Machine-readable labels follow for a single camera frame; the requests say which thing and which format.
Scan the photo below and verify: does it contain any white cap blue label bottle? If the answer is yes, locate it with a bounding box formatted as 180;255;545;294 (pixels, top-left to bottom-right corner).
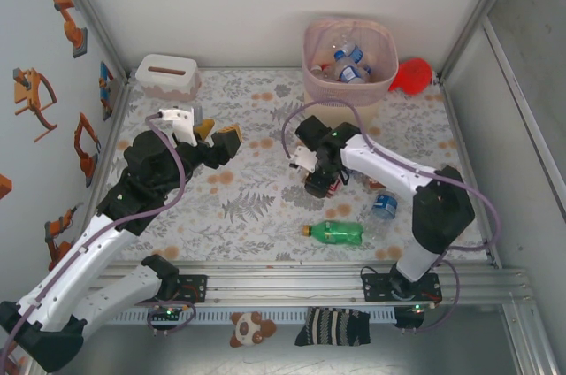
369;188;399;241

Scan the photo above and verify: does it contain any green soda bottle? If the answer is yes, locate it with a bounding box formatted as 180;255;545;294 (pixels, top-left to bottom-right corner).
302;219;364;247

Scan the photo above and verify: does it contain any small blue cap water bottle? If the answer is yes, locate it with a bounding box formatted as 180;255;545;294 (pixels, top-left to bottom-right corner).
333;64;371;84

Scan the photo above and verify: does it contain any beige bin pink bag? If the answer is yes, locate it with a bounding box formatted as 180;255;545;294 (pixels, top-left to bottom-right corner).
302;19;398;135

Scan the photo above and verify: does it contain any white tissue box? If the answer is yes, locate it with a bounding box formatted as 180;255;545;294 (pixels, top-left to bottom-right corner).
134;53;200;103

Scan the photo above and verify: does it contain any red balloon toy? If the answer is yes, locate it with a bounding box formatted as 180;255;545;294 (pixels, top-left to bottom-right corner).
387;57;432;96

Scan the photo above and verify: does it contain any black white striped sock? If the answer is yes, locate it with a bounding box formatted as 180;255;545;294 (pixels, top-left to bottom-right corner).
294;306;371;348

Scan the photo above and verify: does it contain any small circuit board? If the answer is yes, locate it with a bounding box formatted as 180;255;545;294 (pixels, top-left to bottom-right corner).
148;306;189;322
394;302;429;331

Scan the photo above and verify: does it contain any brown white panda plush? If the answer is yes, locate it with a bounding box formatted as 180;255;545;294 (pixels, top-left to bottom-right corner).
228;310;279;348

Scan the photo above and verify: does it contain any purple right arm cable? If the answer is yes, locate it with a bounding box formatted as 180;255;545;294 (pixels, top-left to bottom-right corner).
281;99;501;334

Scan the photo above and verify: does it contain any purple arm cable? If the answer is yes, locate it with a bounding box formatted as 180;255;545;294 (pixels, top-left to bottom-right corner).
281;99;501;334
0;112;187;370

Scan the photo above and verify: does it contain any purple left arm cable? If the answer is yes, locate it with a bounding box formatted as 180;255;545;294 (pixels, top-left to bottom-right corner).
0;112;187;370

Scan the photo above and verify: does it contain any aluminium side rail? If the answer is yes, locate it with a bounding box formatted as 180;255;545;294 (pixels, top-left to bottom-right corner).
440;78;503;269
73;76;136;268

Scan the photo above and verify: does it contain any blue orange wall sticker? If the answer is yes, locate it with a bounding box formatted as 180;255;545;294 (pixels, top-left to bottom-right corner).
97;60;117;122

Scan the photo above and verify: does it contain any aluminium frame rail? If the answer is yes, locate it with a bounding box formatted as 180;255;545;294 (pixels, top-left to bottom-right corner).
42;259;532;305

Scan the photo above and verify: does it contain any orange gripper wall sticker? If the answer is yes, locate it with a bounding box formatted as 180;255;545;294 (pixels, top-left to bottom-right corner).
11;67;59;142

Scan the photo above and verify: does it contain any white slotted cable tray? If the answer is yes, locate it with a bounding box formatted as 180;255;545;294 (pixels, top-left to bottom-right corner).
108;307;397;325

